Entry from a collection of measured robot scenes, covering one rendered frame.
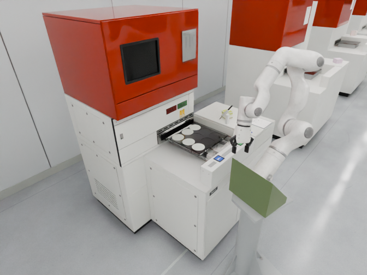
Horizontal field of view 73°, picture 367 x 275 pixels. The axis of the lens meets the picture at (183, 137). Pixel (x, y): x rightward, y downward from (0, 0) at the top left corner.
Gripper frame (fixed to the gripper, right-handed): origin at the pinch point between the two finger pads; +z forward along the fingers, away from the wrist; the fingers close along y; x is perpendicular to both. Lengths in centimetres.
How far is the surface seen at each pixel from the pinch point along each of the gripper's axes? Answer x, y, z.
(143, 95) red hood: -56, 42, -25
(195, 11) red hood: -61, 6, -86
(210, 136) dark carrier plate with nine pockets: -59, -17, 5
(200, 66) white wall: -296, -136, -67
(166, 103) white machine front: -73, 18, -19
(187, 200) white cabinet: -34, 13, 46
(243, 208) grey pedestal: 5.1, -4.2, 34.3
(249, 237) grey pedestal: -3, -21, 63
